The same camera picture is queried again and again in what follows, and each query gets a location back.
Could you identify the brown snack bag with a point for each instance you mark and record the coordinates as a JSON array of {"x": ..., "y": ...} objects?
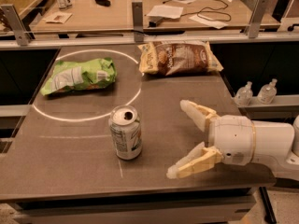
[{"x": 172, "y": 58}]

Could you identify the back wooden desk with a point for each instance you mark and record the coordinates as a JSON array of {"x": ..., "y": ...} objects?
[{"x": 86, "y": 15}]

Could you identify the white paper sheet centre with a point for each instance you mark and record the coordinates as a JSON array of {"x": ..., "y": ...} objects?
[{"x": 165, "y": 11}]

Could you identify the metal bracket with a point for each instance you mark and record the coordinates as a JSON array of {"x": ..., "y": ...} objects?
[
  {"x": 255, "y": 22},
  {"x": 137, "y": 14},
  {"x": 21, "y": 35}
]

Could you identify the clear sanitizer bottle right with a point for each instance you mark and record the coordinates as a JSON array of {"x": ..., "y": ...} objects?
[{"x": 267, "y": 92}]

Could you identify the middle metal bracket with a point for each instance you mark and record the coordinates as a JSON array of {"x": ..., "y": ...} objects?
[{"x": 137, "y": 14}]

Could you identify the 7up soda can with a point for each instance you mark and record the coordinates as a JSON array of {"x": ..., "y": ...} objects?
[{"x": 125, "y": 127}]

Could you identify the white paper sheet right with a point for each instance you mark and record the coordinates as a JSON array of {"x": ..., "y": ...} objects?
[{"x": 208, "y": 22}]

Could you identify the small paper card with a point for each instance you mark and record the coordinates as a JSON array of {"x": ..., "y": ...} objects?
[{"x": 58, "y": 17}]

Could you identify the black computer mouse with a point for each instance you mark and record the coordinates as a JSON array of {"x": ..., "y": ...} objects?
[{"x": 104, "y": 3}]

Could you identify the green rice chip bag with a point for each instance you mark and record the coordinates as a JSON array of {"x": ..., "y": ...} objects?
[{"x": 80, "y": 76}]

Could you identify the clear sanitizer bottle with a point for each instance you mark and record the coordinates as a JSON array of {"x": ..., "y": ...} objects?
[
  {"x": 243, "y": 95},
  {"x": 267, "y": 92}
]

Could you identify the left metal bracket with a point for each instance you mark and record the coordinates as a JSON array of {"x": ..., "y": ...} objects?
[{"x": 21, "y": 35}]

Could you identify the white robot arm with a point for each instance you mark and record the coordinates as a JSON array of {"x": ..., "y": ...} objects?
[{"x": 275, "y": 146}]

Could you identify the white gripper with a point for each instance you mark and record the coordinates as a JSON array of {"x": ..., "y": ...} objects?
[{"x": 233, "y": 139}]

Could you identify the right metal bracket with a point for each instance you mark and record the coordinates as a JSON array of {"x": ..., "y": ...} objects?
[{"x": 255, "y": 22}]

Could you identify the clear sanitizer bottle left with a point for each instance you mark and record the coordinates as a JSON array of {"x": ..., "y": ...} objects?
[{"x": 243, "y": 95}]

